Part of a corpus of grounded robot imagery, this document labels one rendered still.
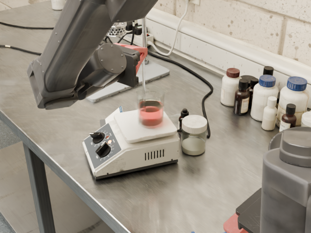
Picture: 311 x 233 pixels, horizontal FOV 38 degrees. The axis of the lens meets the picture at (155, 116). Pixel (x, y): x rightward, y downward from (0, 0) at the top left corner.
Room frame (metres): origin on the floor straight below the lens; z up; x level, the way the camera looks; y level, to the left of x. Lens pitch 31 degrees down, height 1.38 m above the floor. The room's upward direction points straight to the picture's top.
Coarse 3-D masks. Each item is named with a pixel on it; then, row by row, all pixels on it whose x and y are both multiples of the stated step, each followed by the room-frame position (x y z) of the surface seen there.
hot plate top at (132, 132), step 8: (128, 112) 0.90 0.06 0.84; (136, 112) 0.90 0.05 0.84; (120, 120) 0.87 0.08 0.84; (128, 120) 0.87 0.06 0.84; (136, 120) 0.87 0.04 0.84; (168, 120) 0.87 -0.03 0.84; (120, 128) 0.84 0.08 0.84; (128, 128) 0.84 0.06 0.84; (136, 128) 0.84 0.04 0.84; (144, 128) 0.84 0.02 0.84; (152, 128) 0.84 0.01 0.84; (160, 128) 0.84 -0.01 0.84; (168, 128) 0.84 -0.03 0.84; (176, 128) 0.84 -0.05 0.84; (128, 136) 0.80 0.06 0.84; (136, 136) 0.80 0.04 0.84; (144, 136) 0.80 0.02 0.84; (152, 136) 0.81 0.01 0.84; (160, 136) 0.81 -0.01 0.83
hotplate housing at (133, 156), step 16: (112, 128) 0.87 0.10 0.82; (128, 144) 0.80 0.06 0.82; (144, 144) 0.80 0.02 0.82; (160, 144) 0.81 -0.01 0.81; (176, 144) 0.82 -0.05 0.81; (112, 160) 0.77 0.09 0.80; (128, 160) 0.78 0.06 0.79; (144, 160) 0.79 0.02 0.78; (160, 160) 0.81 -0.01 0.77; (176, 160) 0.82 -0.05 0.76; (96, 176) 0.76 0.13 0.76
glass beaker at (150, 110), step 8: (152, 88) 0.89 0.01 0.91; (160, 88) 0.88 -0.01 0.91; (152, 96) 0.89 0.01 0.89; (160, 96) 0.84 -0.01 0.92; (144, 104) 0.84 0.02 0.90; (152, 104) 0.83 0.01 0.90; (160, 104) 0.84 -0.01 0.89; (144, 112) 0.84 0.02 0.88; (152, 112) 0.83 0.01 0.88; (160, 112) 0.84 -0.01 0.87; (144, 120) 0.84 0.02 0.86; (152, 120) 0.83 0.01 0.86; (160, 120) 0.84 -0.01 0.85
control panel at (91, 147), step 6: (108, 126) 0.88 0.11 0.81; (108, 132) 0.86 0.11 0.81; (90, 138) 0.87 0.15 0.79; (108, 138) 0.84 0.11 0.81; (114, 138) 0.83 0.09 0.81; (90, 144) 0.85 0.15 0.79; (96, 144) 0.84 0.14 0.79; (108, 144) 0.82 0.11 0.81; (114, 144) 0.81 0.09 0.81; (90, 150) 0.83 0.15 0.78; (114, 150) 0.79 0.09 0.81; (120, 150) 0.78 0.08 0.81; (90, 156) 0.81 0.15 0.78; (96, 156) 0.80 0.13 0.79; (108, 156) 0.78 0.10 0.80; (96, 162) 0.78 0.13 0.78; (102, 162) 0.77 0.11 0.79
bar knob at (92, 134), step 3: (93, 132) 0.86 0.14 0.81; (96, 132) 0.85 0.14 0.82; (99, 132) 0.85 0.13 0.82; (102, 132) 0.87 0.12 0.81; (90, 135) 0.86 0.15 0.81; (93, 135) 0.85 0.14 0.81; (96, 135) 0.85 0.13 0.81; (99, 135) 0.84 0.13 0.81; (102, 135) 0.85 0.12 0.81; (93, 138) 0.86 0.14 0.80; (96, 138) 0.85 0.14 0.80; (99, 138) 0.85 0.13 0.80; (102, 138) 0.84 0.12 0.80; (93, 141) 0.85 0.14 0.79; (96, 141) 0.84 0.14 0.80; (99, 141) 0.84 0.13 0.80
